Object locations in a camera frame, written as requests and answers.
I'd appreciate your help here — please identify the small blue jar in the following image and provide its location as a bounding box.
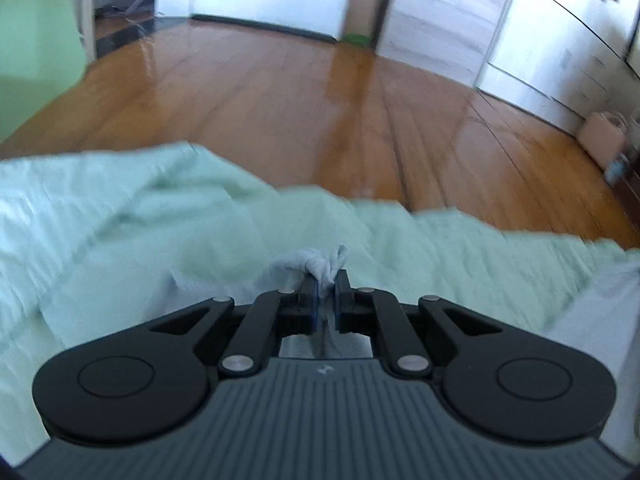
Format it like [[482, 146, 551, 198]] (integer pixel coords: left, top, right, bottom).
[[602, 152, 631, 183]]

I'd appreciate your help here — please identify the pink bag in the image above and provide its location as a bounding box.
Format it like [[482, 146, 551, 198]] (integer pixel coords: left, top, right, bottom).
[[575, 110, 633, 161]]

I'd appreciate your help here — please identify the grey printed t-shirt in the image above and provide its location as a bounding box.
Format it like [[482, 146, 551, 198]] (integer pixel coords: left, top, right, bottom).
[[270, 244, 640, 466]]

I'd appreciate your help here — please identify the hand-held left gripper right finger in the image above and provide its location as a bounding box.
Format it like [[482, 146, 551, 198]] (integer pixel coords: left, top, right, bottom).
[[335, 270, 503, 376]]

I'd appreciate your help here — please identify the cardboard box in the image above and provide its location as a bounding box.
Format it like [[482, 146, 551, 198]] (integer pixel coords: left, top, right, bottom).
[[342, 0, 388, 46]]

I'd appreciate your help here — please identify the white wardrobe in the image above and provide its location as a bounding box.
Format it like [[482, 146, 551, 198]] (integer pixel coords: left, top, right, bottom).
[[375, 0, 640, 136]]

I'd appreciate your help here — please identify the light green bed sheet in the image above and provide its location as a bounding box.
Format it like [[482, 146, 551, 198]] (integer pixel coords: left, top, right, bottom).
[[0, 142, 640, 466]]

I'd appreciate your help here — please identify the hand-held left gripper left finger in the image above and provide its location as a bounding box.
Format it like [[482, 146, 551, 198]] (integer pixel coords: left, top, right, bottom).
[[150, 279, 321, 377]]

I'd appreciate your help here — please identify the dark wood dresser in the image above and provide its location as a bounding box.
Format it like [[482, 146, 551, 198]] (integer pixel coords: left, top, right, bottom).
[[614, 160, 640, 226]]

